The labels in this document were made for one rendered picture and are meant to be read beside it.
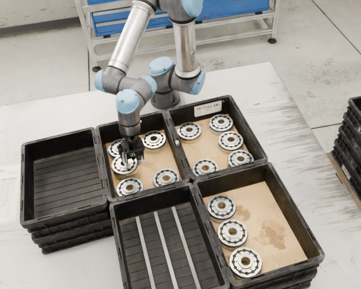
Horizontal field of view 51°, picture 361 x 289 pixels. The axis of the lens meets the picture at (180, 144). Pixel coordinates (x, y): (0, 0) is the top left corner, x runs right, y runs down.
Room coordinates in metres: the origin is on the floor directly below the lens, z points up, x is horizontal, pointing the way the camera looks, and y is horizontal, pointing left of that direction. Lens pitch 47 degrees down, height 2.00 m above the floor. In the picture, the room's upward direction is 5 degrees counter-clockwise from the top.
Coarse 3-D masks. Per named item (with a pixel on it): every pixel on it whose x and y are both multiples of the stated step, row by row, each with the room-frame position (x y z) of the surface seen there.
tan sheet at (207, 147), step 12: (204, 120) 1.21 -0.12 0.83; (204, 132) 1.13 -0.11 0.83; (192, 144) 1.07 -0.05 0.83; (204, 144) 1.06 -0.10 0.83; (216, 144) 1.06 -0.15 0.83; (192, 156) 1.01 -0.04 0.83; (204, 156) 1.00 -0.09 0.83; (216, 156) 0.99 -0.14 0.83; (228, 156) 0.99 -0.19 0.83; (192, 168) 0.94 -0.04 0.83
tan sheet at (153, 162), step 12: (108, 144) 1.12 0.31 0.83; (168, 144) 1.08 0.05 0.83; (108, 156) 1.05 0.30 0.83; (144, 156) 1.03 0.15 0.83; (156, 156) 1.03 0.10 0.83; (168, 156) 1.02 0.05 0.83; (144, 168) 0.97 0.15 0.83; (156, 168) 0.96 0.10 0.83; (168, 168) 0.96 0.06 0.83; (120, 180) 0.92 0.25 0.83; (144, 180) 0.91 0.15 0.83
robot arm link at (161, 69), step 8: (152, 64) 1.45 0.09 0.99; (160, 64) 1.44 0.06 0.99; (168, 64) 1.43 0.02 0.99; (152, 72) 1.41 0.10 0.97; (160, 72) 1.39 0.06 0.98; (168, 72) 1.40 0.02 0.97; (160, 80) 1.39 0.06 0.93; (168, 80) 1.38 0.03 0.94; (160, 88) 1.40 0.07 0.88; (168, 88) 1.39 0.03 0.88
